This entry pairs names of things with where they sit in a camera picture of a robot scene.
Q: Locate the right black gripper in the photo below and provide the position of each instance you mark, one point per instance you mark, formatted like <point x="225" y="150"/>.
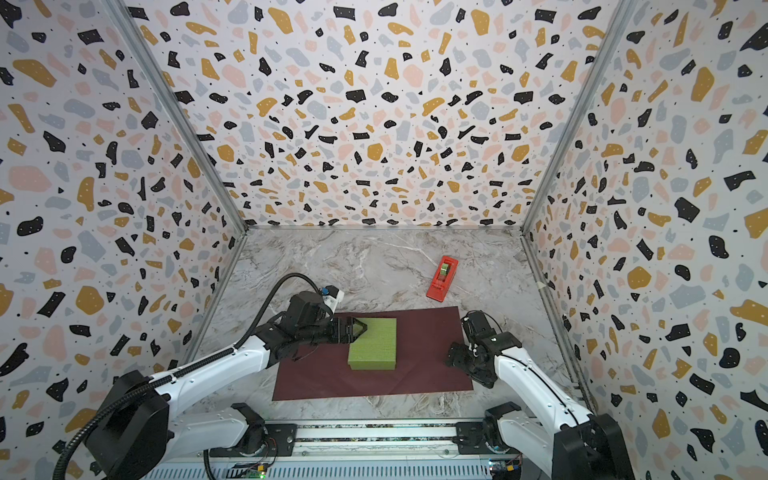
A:
<point x="462" y="357"/>

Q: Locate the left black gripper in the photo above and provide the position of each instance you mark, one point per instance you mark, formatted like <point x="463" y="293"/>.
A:
<point x="347" y="326"/>

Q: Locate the green gift box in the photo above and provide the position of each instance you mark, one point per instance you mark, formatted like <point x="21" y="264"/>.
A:
<point x="375" y="349"/>

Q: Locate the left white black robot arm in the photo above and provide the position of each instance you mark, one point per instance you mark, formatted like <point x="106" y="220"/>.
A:
<point x="136" y="428"/>

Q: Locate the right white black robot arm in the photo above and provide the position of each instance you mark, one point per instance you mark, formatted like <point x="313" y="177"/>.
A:
<point x="564" y="439"/>

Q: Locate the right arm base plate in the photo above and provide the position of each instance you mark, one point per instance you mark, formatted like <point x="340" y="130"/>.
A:
<point x="504" y="430"/>

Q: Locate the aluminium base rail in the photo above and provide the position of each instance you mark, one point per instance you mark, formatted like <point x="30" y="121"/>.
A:
<point x="373" y="449"/>

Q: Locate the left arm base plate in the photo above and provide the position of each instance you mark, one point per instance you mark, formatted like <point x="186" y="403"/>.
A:
<point x="267" y="441"/>

